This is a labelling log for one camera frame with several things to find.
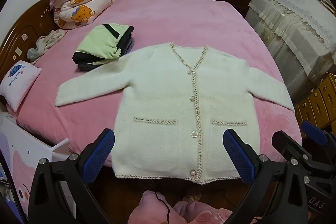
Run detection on yellow wooden drawer cabinet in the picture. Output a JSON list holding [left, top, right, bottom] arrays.
[[294, 72, 336, 140]]

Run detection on white braid-trimmed cardigan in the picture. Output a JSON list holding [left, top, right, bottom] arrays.
[[55, 42, 296, 186]]

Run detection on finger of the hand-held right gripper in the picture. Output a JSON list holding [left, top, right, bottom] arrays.
[[301, 120, 336, 147], [272, 130, 315, 163]]

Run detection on person's pink pants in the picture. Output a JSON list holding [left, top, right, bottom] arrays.
[[129, 190, 234, 224]]

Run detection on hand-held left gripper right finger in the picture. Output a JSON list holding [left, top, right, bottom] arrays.
[[223, 129, 309, 224]]

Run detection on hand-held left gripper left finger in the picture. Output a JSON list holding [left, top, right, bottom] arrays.
[[28, 128, 116, 224]]

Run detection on folded bear print quilt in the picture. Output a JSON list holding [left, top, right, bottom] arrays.
[[49, 0, 114, 30]]

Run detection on bed with pink blanket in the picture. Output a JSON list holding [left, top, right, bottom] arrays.
[[7, 0, 302, 169]]

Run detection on crumpled beige cloth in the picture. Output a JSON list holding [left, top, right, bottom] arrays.
[[27, 29, 68, 63]]

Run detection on light green folded garment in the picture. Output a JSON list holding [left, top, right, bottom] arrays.
[[75, 23, 130, 60]]

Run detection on lace covered furniture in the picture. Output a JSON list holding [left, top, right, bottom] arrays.
[[245, 0, 336, 98]]

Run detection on stack of books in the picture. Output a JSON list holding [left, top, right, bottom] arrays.
[[315, 0, 336, 14]]

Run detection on white pink cartoon board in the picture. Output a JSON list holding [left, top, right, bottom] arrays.
[[0, 112, 71, 224]]

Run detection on black cable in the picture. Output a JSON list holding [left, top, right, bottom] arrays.
[[154, 191, 171, 224]]

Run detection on dark folded clothes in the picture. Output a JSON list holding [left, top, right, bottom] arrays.
[[72, 25, 135, 72]]

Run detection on brown wooden headboard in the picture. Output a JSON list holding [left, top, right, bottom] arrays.
[[0, 0, 59, 106]]

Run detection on small white printed pillow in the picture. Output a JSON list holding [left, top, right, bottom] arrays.
[[0, 61, 42, 112]]

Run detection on brown patterned slipper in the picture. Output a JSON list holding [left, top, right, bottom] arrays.
[[181, 185, 202, 203]]

